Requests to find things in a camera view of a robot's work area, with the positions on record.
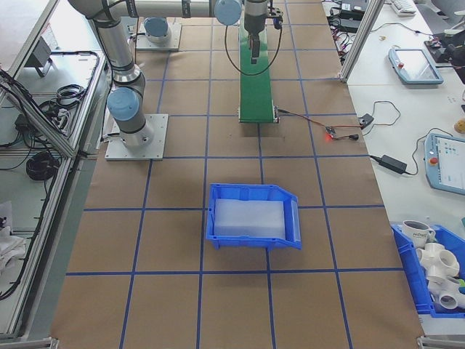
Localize white mug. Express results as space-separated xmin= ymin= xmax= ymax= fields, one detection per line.
xmin=401 ymin=220 xmax=437 ymax=245

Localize black adapter cable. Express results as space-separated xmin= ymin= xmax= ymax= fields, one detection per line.
xmin=405 ymin=127 xmax=453 ymax=176

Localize white square base plate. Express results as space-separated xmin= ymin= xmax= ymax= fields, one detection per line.
xmin=104 ymin=113 xmax=170 ymax=161
xmin=134 ymin=23 xmax=182 ymax=51

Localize white cable bundle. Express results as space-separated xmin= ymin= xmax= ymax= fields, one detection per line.
xmin=50 ymin=107 xmax=72 ymax=128

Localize thick black cable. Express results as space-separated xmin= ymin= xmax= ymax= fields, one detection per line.
xmin=0 ymin=68 xmax=52 ymax=124

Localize blue plastic bin with fittings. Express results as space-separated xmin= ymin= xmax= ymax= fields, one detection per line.
xmin=390 ymin=223 xmax=465 ymax=319

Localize green conveyor belt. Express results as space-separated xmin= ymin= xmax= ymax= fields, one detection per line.
xmin=238 ymin=16 xmax=280 ymax=125

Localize aluminium profile post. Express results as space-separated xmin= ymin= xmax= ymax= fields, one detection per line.
xmin=339 ymin=0 xmax=384 ymax=84

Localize blue plastic bin with foam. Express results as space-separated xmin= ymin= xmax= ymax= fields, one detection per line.
xmin=205 ymin=182 xmax=303 ymax=252

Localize blue teach pendant dark screen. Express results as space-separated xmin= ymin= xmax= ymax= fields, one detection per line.
xmin=387 ymin=46 xmax=444 ymax=87

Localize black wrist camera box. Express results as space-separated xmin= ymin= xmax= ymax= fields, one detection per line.
xmin=267 ymin=6 xmax=285 ymax=30

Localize large black cable coil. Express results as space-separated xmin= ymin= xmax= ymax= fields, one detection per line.
xmin=25 ymin=151 xmax=61 ymax=182

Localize white crumpled cloth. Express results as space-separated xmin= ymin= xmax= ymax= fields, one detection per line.
xmin=0 ymin=201 xmax=26 ymax=270

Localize small black cable coil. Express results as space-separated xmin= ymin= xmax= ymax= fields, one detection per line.
xmin=56 ymin=84 xmax=86 ymax=106

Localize tangled red black wires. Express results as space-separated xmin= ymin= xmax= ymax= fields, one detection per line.
xmin=332 ymin=31 xmax=359 ymax=65

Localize black power adapter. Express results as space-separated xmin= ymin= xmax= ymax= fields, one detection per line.
xmin=379 ymin=154 xmax=408 ymax=174

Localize white PVC elbow fitting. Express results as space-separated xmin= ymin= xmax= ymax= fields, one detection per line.
xmin=428 ymin=276 xmax=465 ymax=312

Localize white keyboard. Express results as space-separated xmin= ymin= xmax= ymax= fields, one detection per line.
xmin=390 ymin=0 xmax=417 ymax=17

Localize white PVC cross fitting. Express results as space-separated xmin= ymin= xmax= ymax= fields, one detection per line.
xmin=416 ymin=242 xmax=462 ymax=281

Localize red and black conveyor wire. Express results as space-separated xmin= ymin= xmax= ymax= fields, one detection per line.
xmin=278 ymin=108 xmax=330 ymax=131

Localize thin black looped cable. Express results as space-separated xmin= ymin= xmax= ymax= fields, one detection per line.
xmin=363 ymin=100 xmax=400 ymax=136

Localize grey box on stand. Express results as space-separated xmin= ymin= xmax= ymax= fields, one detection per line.
xmin=24 ymin=36 xmax=55 ymax=79

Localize black electronic device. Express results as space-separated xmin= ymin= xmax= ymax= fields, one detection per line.
xmin=424 ymin=34 xmax=465 ymax=68

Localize black looping arm cable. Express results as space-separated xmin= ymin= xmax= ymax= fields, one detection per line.
xmin=222 ymin=17 xmax=285 ymax=76

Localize blue teach pendant lit screen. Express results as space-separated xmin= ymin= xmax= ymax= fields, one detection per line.
xmin=423 ymin=131 xmax=465 ymax=192

